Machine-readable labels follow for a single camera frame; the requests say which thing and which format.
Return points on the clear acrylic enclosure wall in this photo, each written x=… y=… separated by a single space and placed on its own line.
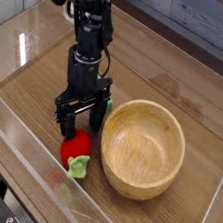
x=148 y=61

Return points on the green rectangular block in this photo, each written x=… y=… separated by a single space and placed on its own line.
x=110 y=101

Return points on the wooden bowl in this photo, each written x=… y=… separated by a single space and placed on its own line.
x=142 y=149

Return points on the red plush strawberry toy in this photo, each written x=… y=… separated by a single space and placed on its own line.
x=75 y=154

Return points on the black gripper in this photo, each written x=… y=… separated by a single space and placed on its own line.
x=84 y=91

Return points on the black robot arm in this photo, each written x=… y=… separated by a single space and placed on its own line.
x=93 y=28

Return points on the clear acrylic corner bracket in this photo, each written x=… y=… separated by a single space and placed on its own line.
x=68 y=12

